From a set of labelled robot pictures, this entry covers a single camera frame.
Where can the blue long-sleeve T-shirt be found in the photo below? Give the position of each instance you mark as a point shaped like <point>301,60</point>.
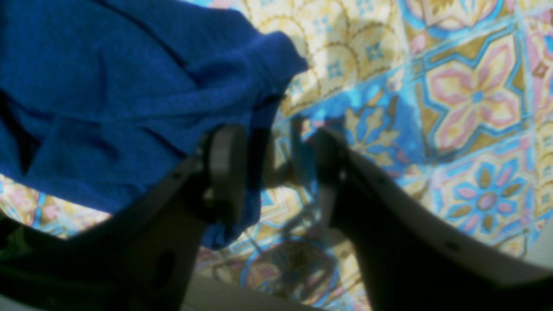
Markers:
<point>100,99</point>

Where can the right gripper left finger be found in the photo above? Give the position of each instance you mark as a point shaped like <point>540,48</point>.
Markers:
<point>142,258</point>

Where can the patterned tile tablecloth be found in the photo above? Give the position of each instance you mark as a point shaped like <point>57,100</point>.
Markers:
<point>452,99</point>

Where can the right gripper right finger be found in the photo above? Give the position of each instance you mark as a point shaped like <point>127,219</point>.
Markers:
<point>410,260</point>

